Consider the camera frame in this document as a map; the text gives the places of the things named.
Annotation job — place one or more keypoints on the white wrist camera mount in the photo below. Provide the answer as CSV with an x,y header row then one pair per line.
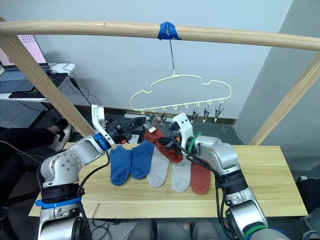
x,y
98,115
186,127

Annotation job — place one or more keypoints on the grey laptop pink screen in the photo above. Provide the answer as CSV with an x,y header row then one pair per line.
x,y
35,50

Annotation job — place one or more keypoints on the grey ankle sock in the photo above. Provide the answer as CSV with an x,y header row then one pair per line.
x,y
181,177
157,172

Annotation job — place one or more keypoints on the white desk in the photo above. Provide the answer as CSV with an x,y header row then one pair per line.
x,y
71,67

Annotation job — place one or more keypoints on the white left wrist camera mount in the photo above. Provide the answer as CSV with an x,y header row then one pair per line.
x,y
98,115

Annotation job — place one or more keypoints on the blue left wrist clamp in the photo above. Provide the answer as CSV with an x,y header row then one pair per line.
x,y
101,142

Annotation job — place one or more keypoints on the black mouse pad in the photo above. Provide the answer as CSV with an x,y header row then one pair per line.
x,y
22,95

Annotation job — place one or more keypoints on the blue ankle sock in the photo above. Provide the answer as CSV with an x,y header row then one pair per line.
x,y
120,167
141,162

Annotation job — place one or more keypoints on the ribbed wooden rack post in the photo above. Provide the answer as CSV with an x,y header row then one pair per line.
x,y
287,100
45,82

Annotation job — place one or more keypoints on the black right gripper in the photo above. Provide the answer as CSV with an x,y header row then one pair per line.
x,y
176,141

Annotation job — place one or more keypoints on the black bag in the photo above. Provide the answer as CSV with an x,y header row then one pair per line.
x,y
310,195

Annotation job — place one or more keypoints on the metal clip with cream jaws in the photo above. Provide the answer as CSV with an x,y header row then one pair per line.
x,y
207,114
195,114
163,118
218,113
151,129

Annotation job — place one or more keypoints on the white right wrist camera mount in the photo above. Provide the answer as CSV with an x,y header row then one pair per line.
x,y
186,127

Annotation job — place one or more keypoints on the seated person black trousers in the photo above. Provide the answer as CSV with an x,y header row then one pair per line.
x,y
25,137

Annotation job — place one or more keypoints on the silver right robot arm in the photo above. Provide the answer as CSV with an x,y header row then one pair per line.
x,y
220,152

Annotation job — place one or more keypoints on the wooden rack crossbar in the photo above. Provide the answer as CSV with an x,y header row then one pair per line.
x,y
75,27

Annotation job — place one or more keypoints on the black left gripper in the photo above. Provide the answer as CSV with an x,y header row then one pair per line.
x,y
118,132

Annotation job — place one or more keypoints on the red ankle sock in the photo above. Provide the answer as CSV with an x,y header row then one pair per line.
x,y
200,180
153,137

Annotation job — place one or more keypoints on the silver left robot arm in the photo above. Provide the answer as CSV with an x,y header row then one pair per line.
x,y
65,165

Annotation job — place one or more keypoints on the white shoe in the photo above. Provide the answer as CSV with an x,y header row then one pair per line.
x,y
61,140

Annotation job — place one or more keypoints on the blue tape wrap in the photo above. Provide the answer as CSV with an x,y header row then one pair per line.
x,y
165,32

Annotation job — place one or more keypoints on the green right wrist band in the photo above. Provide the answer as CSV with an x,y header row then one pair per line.
x,y
191,145

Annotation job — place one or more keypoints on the white perforated panel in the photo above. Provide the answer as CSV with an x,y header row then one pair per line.
x,y
20,115

